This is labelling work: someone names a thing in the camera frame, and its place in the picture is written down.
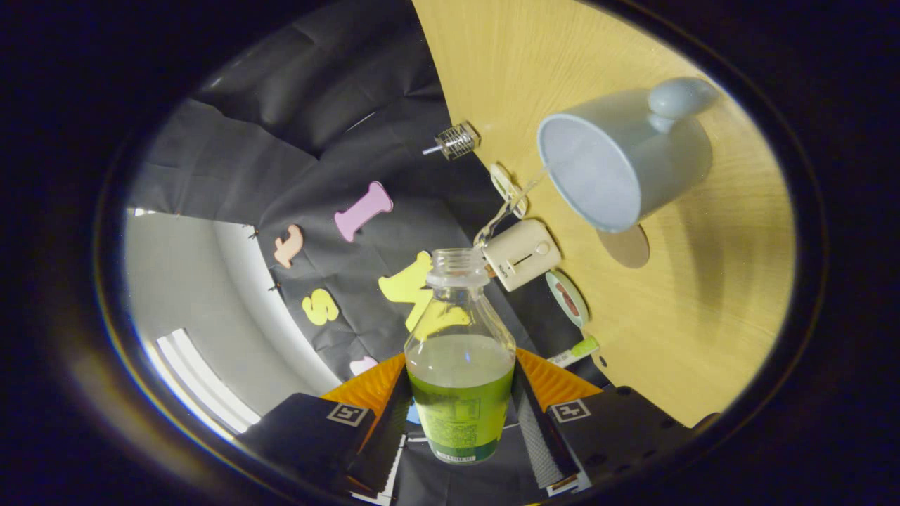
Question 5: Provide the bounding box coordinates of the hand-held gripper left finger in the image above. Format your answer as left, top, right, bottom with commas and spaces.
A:
236, 353, 413, 501

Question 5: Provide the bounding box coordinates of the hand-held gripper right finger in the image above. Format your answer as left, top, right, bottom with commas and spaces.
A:
511, 348, 695, 497

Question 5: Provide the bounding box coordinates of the clear juice bottle green label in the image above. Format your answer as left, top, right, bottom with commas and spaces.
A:
404, 247, 518, 465

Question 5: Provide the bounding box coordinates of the round brown coaster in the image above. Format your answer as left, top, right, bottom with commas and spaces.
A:
596, 223, 651, 270

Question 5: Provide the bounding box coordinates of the white cup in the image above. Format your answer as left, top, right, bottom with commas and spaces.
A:
536, 76, 719, 234

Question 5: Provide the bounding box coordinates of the tall white green bottle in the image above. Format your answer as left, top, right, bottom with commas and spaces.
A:
547, 335, 602, 369

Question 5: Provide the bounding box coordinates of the pale green plate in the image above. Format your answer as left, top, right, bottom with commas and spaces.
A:
545, 270, 590, 329

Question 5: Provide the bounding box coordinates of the long ceiling light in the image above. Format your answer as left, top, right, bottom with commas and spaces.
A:
141, 328, 262, 435

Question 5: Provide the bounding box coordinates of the white toaster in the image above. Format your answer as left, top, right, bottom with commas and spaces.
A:
482, 219, 563, 292

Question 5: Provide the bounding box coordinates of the wooden table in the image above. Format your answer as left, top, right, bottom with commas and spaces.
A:
411, 0, 797, 428

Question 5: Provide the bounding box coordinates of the white divided snack dish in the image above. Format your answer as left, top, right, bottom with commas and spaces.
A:
489, 162, 529, 219

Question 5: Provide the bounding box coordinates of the black backdrop cloth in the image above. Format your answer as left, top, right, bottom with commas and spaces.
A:
127, 0, 612, 505

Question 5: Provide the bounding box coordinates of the wire mesh holder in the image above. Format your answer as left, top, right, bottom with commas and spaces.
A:
436, 121, 482, 162

